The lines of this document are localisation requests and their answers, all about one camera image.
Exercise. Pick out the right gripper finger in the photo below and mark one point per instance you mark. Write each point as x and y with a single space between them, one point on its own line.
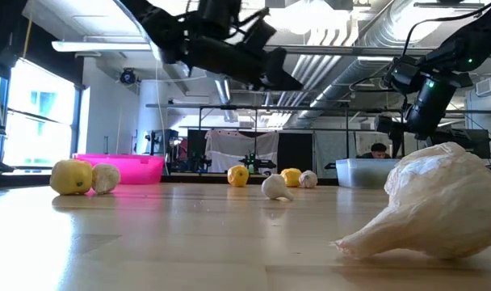
391 126

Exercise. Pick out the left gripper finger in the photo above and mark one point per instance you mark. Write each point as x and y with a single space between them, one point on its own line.
277 62
284 84

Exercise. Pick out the yellow lemon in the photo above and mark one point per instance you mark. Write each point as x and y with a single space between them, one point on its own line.
290 177
237 176
70 178

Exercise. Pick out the white garlic bulb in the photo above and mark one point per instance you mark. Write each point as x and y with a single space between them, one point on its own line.
308 179
274 186
439 202
106 178

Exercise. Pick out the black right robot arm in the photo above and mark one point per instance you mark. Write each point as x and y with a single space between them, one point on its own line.
479 36

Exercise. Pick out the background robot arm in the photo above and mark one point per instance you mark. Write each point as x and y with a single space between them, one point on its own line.
251 161

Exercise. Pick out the person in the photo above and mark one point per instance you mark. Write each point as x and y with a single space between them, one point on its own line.
378 150

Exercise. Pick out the clear plastic bin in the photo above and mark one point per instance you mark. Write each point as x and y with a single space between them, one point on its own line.
358 174

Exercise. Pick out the black computer monitor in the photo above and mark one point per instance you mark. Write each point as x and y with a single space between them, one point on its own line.
479 141

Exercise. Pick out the black panel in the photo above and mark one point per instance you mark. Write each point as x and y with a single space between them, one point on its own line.
296 149

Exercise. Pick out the black metal background rig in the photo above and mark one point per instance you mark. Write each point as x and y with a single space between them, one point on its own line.
177 106

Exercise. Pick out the white hanging cloth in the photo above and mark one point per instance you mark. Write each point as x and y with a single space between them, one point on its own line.
229 149

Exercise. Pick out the black round ceiling device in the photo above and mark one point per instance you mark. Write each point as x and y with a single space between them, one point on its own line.
127 76

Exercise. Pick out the black background machine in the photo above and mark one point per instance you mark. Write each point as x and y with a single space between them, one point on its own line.
160 141

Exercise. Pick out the fluorescent ceiling lamp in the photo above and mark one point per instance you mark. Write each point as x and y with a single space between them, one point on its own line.
100 46

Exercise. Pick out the pink plastic basket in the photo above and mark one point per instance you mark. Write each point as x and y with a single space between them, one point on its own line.
136 169

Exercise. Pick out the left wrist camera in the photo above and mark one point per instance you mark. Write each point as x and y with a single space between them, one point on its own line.
257 36

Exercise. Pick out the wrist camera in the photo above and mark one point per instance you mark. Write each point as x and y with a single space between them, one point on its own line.
257 36
403 70

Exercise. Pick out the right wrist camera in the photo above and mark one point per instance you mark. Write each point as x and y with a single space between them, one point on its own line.
403 70

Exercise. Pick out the silver ventilation duct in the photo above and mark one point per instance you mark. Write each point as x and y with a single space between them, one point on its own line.
334 81

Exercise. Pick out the white wall unit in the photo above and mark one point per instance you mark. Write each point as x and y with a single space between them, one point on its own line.
489 87

